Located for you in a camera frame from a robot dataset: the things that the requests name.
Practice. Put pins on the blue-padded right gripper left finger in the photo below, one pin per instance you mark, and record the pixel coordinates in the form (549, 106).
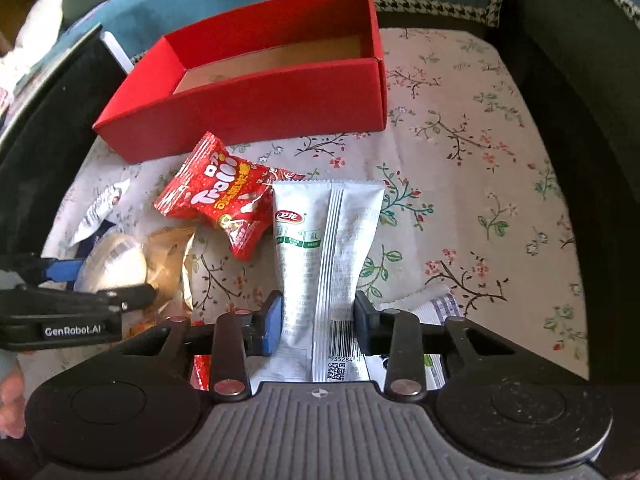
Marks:
(240, 334)

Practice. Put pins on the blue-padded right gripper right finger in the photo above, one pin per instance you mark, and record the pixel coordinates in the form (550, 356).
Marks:
(398, 335)

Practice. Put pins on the brown biscuit packet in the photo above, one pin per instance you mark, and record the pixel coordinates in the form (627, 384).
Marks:
(165, 252)

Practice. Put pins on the green sofa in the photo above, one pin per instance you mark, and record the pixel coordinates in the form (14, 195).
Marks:
(577, 65)

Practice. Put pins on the white Kaprons wafer packet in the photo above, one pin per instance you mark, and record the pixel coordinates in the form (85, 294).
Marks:
(432, 305)

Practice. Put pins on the person's left hand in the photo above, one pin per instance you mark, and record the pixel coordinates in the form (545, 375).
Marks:
(12, 413)

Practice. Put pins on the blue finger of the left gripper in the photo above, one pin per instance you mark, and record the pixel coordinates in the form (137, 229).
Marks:
(62, 270)

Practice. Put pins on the white long snack packet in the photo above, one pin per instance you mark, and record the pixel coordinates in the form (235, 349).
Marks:
(323, 232)

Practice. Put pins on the small white torn packet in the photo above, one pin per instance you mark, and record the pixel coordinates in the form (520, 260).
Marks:
(99, 210)

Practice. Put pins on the black glossy appliance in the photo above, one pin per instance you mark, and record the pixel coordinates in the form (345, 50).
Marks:
(47, 133)

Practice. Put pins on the red Trolli candy bag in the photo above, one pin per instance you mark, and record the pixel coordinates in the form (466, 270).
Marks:
(231, 193)

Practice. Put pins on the dark blue wafer packet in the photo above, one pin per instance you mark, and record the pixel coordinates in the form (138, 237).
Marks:
(86, 246)

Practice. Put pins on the clear-wrapped white pastry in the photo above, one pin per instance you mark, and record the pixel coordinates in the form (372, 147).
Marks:
(118, 260)

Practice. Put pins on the red cardboard box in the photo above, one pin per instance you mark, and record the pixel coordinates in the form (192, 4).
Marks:
(272, 70)

